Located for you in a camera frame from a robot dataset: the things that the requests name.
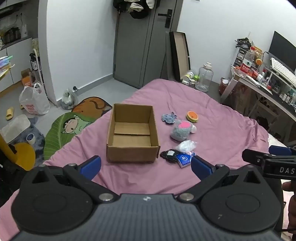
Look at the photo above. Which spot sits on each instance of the hanging clothes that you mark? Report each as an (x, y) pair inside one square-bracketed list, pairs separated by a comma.
[(136, 8)]

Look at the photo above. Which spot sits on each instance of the blue tissue packet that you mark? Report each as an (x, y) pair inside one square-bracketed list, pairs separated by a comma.
[(185, 160)]

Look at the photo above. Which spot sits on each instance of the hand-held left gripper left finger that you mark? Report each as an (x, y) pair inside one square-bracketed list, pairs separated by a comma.
[(93, 165)]

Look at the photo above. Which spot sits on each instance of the burger plush toy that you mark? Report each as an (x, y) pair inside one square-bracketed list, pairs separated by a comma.
[(193, 116)]

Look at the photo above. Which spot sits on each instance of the small green cup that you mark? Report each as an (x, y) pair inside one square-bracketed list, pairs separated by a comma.
[(197, 78)]

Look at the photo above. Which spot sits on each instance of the blue grey floor rug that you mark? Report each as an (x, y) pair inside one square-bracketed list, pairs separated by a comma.
[(39, 139)]

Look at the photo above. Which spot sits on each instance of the green leaf cartoon rug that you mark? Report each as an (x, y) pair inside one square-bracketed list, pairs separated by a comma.
[(62, 132)]

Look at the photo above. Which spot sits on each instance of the blue denim fish patch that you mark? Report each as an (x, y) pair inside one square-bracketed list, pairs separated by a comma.
[(169, 118)]

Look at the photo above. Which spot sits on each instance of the orange cartoon rug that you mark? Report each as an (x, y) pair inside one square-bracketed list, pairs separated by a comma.
[(92, 106)]

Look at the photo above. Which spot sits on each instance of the grey and pink plush toy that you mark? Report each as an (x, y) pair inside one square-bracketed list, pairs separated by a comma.
[(181, 131)]

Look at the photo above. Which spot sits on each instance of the clear plastic jug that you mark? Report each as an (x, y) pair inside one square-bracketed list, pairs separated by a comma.
[(204, 77)]

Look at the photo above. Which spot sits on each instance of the yellow stool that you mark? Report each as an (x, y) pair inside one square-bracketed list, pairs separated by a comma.
[(24, 156)]

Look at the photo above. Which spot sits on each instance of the tape roll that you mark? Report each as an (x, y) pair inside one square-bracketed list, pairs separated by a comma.
[(30, 139)]

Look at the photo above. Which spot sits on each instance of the white plastic bag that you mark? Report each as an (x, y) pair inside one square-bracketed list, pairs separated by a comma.
[(34, 100)]

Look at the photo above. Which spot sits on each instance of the small drawer organizer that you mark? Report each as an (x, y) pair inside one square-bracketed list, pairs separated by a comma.
[(240, 56)]

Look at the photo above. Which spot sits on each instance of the red jar with white lid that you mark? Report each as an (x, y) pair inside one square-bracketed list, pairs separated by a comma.
[(223, 85)]

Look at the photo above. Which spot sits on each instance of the person's right hand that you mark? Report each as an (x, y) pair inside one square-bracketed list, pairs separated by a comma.
[(291, 204)]

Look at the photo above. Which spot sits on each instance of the red label water bottle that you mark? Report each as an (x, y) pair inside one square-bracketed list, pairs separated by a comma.
[(246, 61)]

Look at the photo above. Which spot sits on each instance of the leaning cardboard tray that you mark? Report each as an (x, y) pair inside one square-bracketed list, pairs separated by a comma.
[(181, 55)]

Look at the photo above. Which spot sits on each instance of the black monitor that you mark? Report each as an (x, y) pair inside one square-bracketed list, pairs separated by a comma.
[(283, 51)]

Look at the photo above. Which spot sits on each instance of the yellow slipper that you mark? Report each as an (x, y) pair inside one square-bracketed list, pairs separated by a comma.
[(10, 113)]

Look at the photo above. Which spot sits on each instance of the clear bag of white filling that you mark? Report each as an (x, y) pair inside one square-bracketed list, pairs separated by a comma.
[(186, 146)]

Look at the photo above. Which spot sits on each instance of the black pixel plush figure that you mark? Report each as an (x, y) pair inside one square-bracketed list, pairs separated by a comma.
[(168, 154)]

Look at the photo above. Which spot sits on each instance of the white desk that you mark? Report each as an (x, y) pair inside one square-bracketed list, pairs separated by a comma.
[(266, 92)]

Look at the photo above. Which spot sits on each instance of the black spray bottle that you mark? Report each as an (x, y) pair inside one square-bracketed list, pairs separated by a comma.
[(34, 62)]

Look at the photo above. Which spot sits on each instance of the grey door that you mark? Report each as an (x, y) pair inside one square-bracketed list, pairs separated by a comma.
[(138, 46)]

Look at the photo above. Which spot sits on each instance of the white cabinet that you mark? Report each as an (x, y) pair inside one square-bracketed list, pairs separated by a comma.
[(16, 60)]

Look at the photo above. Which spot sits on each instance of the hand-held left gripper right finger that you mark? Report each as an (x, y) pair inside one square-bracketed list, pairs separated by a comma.
[(200, 168)]

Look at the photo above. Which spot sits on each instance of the small orange cardboard box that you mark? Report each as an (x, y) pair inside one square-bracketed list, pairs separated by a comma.
[(26, 78)]

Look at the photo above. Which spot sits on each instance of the stack of books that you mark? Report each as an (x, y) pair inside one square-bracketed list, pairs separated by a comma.
[(5, 67)]

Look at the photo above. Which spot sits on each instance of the white floor cushion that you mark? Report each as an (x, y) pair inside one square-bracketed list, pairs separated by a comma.
[(16, 128)]

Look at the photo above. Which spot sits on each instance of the grey plastic bag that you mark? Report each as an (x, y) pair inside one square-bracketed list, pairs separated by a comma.
[(69, 99)]

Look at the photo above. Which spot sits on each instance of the white keyboard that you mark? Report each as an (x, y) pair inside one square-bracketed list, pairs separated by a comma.
[(282, 69)]

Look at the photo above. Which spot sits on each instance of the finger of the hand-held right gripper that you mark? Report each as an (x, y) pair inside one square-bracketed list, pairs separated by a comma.
[(253, 156), (279, 150)]

